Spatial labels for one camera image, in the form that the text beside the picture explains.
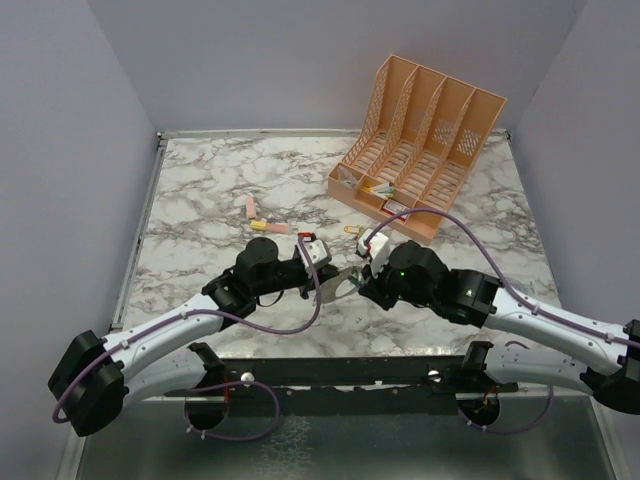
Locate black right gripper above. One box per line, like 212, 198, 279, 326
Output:
359, 252, 436, 312

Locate blue key tag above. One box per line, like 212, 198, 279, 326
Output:
348, 272, 364, 290

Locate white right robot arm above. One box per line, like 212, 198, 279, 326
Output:
357, 234, 639, 415

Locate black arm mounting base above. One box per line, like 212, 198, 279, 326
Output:
188, 342, 517, 417

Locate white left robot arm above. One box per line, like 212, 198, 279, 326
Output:
47, 233, 337, 437

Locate yellow key tag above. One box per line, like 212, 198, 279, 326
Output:
344, 225, 363, 235

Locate red white small box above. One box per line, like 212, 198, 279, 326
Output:
381, 199, 409, 222

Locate yellow capped pink tube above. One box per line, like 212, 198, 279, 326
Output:
249, 220, 290, 234

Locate coloured markers in organizer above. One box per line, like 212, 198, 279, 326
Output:
362, 182, 395, 200

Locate clear plastic bag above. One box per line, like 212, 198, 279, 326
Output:
336, 164, 359, 188

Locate pink eraser stick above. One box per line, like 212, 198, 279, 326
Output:
245, 196, 257, 220

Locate white paper label card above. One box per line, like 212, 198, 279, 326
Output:
508, 278, 538, 298

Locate peach plastic file organizer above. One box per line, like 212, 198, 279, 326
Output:
328, 55, 506, 244

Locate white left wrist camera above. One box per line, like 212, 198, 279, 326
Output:
297, 232, 332, 275

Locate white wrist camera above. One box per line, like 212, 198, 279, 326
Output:
356, 228, 391, 278
297, 232, 332, 275

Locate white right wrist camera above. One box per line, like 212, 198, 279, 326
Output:
356, 228, 391, 278

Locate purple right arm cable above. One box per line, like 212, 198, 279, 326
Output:
364, 208, 640, 435

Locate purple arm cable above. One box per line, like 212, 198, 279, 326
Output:
364, 208, 640, 435
52, 237, 324, 442

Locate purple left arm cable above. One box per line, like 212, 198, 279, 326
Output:
52, 237, 324, 442

